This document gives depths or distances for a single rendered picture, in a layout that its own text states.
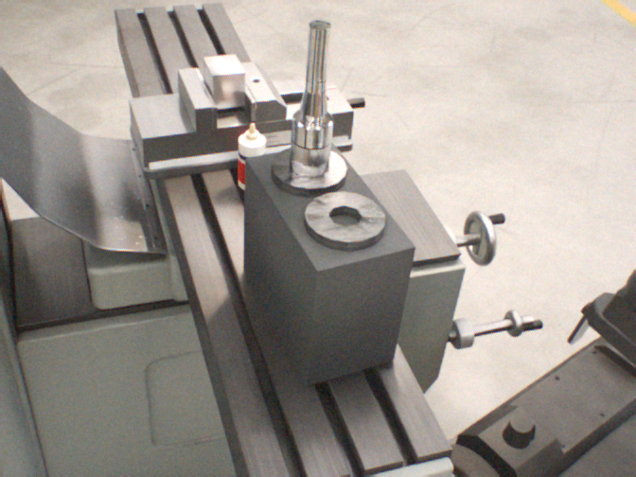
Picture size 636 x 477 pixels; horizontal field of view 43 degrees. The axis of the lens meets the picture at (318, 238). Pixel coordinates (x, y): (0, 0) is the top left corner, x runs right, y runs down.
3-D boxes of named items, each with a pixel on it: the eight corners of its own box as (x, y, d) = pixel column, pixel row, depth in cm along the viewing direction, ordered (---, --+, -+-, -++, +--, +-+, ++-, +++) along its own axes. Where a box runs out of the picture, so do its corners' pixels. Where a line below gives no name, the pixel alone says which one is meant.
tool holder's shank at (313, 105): (330, 122, 91) (339, 30, 84) (304, 126, 91) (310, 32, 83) (321, 108, 94) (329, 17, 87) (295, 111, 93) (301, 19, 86)
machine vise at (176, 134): (324, 105, 146) (329, 50, 139) (355, 150, 136) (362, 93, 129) (129, 130, 136) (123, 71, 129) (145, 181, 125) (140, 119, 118)
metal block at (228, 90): (235, 87, 132) (235, 54, 129) (244, 106, 128) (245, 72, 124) (203, 91, 131) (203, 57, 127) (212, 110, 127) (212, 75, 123)
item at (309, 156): (334, 174, 96) (338, 132, 92) (296, 180, 94) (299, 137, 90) (321, 152, 99) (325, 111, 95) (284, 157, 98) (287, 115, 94)
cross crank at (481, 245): (480, 238, 177) (491, 196, 170) (505, 274, 169) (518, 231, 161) (413, 250, 173) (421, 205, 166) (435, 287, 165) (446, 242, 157)
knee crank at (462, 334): (532, 317, 173) (538, 297, 169) (546, 338, 169) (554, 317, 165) (438, 336, 167) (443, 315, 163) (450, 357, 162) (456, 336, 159)
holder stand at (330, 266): (322, 251, 116) (334, 132, 103) (395, 361, 101) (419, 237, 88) (242, 270, 111) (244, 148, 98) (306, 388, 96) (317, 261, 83)
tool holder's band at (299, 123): (338, 132, 92) (339, 125, 91) (299, 137, 90) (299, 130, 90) (325, 111, 95) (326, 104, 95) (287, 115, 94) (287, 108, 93)
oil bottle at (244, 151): (260, 175, 129) (262, 115, 122) (267, 190, 126) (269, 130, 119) (235, 178, 127) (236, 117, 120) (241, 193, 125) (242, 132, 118)
